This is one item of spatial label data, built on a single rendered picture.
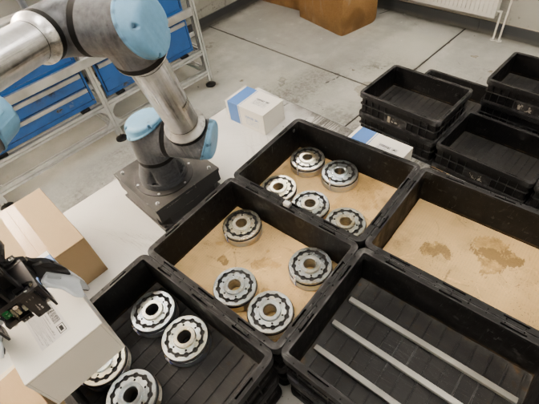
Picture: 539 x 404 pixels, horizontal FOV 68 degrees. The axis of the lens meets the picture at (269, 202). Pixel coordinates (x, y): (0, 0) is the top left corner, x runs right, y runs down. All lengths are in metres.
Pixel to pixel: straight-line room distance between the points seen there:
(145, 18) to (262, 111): 0.80
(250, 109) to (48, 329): 1.09
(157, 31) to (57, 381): 0.62
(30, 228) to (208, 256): 0.53
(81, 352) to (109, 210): 0.84
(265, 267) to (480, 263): 0.50
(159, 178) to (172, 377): 0.60
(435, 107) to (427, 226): 1.07
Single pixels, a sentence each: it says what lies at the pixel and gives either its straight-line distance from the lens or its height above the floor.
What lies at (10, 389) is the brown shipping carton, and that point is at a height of 0.86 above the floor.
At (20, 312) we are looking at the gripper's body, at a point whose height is 1.21.
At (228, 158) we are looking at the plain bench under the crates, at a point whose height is 0.70.
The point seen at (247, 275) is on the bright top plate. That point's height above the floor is 0.86.
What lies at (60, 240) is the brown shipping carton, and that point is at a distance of 1.22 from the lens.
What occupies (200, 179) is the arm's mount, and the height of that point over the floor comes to 0.80.
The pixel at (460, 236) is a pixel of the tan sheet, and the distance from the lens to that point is 1.08.
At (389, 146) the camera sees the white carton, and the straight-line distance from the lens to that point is 1.35.
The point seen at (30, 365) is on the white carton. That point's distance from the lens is 0.68.
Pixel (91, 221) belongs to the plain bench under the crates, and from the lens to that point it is 1.46.
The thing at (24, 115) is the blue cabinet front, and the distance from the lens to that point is 2.73.
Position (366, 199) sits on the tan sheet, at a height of 0.83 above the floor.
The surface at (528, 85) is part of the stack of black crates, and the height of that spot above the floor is 0.49.
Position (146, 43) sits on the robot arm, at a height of 1.34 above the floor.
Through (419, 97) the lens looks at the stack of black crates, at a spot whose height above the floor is 0.49.
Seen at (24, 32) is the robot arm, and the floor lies 1.41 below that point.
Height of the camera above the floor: 1.66
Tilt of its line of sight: 48 degrees down
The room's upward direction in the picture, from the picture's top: 10 degrees counter-clockwise
